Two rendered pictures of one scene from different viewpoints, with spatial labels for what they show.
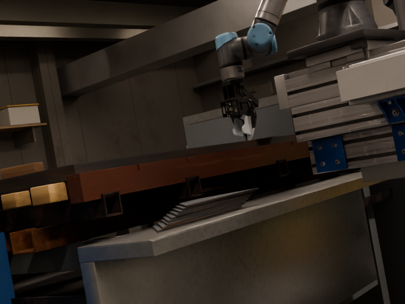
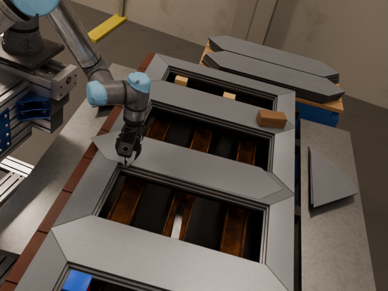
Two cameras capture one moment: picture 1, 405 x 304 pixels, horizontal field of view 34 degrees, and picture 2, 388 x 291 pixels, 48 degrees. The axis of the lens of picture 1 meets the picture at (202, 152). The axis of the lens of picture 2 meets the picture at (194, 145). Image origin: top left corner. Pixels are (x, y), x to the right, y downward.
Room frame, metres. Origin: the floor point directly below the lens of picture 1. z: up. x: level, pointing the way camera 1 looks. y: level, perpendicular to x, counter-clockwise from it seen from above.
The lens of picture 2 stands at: (3.25, -0.63, 1.92)
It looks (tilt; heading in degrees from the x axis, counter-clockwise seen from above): 38 degrees down; 145
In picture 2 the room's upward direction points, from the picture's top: 15 degrees clockwise
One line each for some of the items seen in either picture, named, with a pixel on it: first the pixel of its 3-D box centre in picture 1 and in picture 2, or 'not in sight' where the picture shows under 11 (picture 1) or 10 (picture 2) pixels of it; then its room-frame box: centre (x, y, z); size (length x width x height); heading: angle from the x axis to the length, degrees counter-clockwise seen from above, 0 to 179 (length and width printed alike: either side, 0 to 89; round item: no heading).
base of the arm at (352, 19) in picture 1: (344, 21); (22, 34); (1.64, -0.40, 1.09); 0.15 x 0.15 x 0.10
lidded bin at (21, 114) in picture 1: (17, 116); not in sight; (9.74, 2.59, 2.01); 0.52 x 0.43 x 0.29; 135
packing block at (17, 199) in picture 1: (15, 199); (228, 99); (1.78, 0.51, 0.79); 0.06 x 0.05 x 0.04; 53
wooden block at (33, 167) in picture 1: (23, 173); (271, 119); (2.06, 0.56, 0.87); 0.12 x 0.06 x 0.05; 72
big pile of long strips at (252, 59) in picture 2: not in sight; (272, 68); (1.58, 0.91, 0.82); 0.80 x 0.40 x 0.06; 53
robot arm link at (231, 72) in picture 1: (233, 74); (134, 111); (2.16, -0.14, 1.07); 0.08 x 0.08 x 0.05
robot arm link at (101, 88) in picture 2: (258, 44); (104, 90); (2.14, -0.24, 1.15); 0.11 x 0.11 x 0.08; 87
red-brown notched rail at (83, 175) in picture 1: (273, 154); (96, 149); (2.02, -0.21, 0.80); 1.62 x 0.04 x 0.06; 143
